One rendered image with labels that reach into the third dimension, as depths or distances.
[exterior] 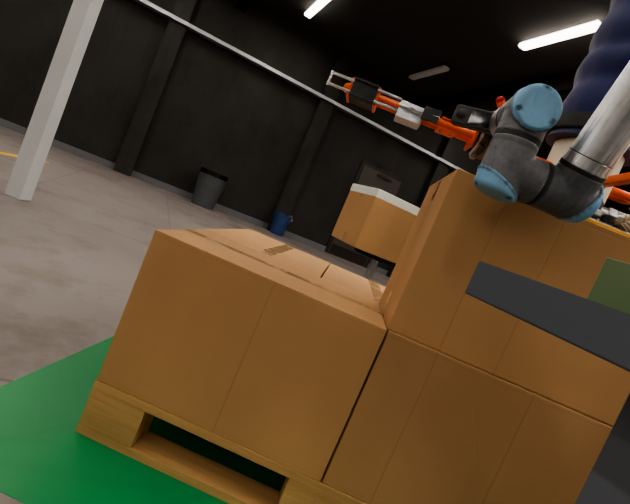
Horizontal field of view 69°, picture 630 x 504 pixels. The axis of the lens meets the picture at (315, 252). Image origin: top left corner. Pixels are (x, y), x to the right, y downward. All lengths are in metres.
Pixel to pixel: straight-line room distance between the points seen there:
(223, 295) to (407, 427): 0.53
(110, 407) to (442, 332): 0.82
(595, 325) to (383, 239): 2.62
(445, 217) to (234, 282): 0.51
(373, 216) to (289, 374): 1.95
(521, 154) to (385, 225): 2.09
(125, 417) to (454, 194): 0.95
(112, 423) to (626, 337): 1.12
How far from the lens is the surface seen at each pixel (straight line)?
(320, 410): 1.13
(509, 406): 1.18
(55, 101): 3.77
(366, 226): 2.93
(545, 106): 0.98
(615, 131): 1.00
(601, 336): 0.43
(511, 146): 0.96
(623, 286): 0.55
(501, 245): 1.11
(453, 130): 1.28
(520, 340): 1.15
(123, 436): 1.29
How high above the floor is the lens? 0.73
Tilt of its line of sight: 5 degrees down
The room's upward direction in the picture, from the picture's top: 23 degrees clockwise
